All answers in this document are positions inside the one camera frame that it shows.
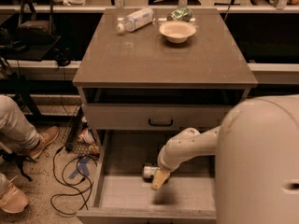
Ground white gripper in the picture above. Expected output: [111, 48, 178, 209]
[151, 128, 200, 190]

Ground white 7up soda can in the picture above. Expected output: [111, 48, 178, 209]
[142, 164, 159, 180]

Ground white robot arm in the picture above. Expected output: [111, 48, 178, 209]
[151, 94, 299, 224]

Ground open grey middle drawer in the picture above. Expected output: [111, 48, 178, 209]
[78, 131, 216, 224]

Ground grey drawer cabinet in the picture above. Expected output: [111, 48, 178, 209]
[72, 7, 259, 224]

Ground green crushed soda can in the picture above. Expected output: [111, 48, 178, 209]
[167, 7, 192, 22]

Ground blue tape cross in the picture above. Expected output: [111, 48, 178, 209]
[68, 156, 91, 179]

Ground tan shoe upper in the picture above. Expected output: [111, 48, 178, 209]
[27, 126, 59, 161]

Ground tan shoe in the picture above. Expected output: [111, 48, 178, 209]
[27, 126, 59, 161]
[0, 174, 29, 214]

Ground white paper bowl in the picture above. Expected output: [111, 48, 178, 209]
[159, 21, 196, 44]

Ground tan shoe lower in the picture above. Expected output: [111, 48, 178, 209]
[0, 174, 29, 214]

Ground person leg beige trousers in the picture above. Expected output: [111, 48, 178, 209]
[0, 95, 40, 150]

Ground black headphones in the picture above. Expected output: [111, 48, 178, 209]
[54, 48, 73, 67]

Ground clear plastic water bottle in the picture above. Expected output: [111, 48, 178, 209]
[117, 7, 154, 34]

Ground black bag on shelf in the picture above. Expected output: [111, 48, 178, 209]
[16, 0, 55, 45]

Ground black drawer handle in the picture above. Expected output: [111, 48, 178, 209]
[148, 119, 174, 127]

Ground black cable on floor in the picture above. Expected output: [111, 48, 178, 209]
[50, 146, 98, 217]

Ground black wire mesh rack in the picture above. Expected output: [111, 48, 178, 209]
[62, 107, 100, 156]

